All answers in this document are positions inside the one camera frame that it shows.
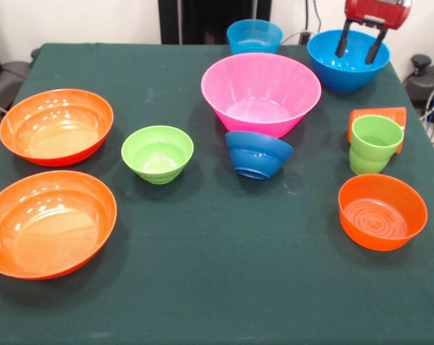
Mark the orange cup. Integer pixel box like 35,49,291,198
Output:
347,106,407,154

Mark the dark blue bowl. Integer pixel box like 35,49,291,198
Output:
225,130,295,181

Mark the small light blue bowl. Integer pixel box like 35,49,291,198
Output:
226,19,284,56

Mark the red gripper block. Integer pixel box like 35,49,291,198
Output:
334,0,414,66

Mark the green bowl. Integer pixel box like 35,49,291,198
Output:
121,125,195,185

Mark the small orange bowl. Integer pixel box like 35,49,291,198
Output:
338,173,429,252

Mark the dark grey floor base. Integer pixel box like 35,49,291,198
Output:
403,53,434,109
0,48,42,106

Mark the large light blue bowl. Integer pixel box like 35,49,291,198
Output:
307,29,391,93

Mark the green cup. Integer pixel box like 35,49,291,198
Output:
348,114,405,175

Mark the large orange bowl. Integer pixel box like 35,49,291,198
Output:
0,170,118,281
0,88,114,167

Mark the dark green tablecloth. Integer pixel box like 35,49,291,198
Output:
0,42,434,345

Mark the large pink bowl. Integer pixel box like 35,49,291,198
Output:
200,52,323,139

